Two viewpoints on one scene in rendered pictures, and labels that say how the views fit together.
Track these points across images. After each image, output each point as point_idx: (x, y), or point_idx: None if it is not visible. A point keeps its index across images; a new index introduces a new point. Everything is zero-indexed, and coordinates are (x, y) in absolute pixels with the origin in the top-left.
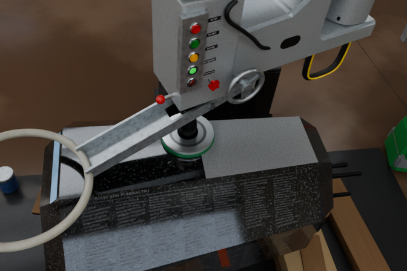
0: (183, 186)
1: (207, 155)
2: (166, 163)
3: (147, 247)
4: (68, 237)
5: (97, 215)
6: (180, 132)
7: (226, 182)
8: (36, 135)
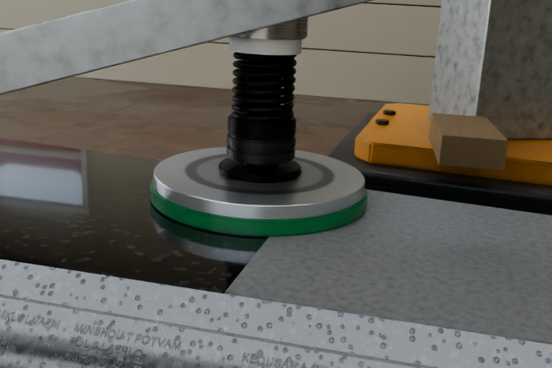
0: (102, 296)
1: (293, 243)
2: (109, 222)
3: None
4: None
5: None
6: (228, 162)
7: (331, 350)
8: None
